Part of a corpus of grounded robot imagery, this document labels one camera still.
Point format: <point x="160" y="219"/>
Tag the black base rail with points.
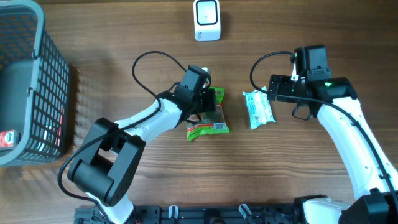
<point x="251" y="213"/>

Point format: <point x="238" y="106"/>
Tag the white barcode scanner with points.
<point x="207" y="20"/>

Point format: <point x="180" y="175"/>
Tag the red small box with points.
<point x="8" y="139"/>

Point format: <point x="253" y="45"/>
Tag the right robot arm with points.
<point x="334" y="102"/>

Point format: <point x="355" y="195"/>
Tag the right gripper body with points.
<point x="286" y="86"/>

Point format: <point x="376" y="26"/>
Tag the green snack bag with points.
<point x="209" y="122"/>

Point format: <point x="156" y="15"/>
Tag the grey plastic shopping basket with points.
<point x="35" y="87"/>

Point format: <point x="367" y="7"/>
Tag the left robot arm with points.
<point x="105" y="165"/>

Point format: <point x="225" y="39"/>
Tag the teal white snack packet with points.
<point x="259" y="109"/>

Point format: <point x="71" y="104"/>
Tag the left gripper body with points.
<point x="206" y="102"/>

